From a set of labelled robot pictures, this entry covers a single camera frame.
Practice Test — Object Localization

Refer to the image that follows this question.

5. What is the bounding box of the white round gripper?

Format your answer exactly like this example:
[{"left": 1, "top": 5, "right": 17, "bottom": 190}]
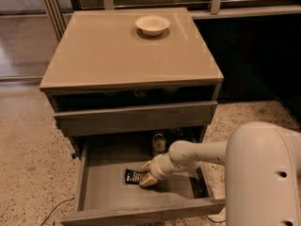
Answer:
[{"left": 139, "top": 153, "right": 173, "bottom": 187}]

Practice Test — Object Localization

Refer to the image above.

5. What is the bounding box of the black rxbar chocolate wrapper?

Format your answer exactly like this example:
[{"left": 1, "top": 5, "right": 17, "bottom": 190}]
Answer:
[{"left": 124, "top": 169, "right": 146, "bottom": 185}]

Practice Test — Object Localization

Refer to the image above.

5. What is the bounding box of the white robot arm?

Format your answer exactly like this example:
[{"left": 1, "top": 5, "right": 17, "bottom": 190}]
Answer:
[{"left": 140, "top": 121, "right": 301, "bottom": 226}]

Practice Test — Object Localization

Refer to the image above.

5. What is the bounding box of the white can in drawer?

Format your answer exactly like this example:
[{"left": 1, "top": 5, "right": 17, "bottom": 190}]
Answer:
[{"left": 152, "top": 134, "right": 166, "bottom": 156}]

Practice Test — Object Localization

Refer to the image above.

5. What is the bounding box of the open grey middle drawer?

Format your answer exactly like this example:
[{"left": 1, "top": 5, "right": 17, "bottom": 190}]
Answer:
[{"left": 61, "top": 134, "right": 225, "bottom": 226}]

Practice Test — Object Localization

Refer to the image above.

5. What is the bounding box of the closed grey top drawer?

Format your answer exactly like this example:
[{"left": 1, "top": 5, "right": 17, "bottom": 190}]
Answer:
[{"left": 54, "top": 101, "right": 217, "bottom": 137}]

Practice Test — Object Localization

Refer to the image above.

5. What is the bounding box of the grey drawer cabinet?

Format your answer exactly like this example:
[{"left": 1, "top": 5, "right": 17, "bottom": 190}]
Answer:
[{"left": 40, "top": 8, "right": 223, "bottom": 153}]

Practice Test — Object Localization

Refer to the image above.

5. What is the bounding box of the white ceramic bowl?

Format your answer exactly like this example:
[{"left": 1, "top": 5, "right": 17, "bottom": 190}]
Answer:
[{"left": 135, "top": 15, "right": 170, "bottom": 37}]

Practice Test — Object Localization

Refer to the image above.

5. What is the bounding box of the black floor cable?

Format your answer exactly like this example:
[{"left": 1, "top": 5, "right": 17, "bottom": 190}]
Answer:
[{"left": 40, "top": 197, "right": 76, "bottom": 226}]

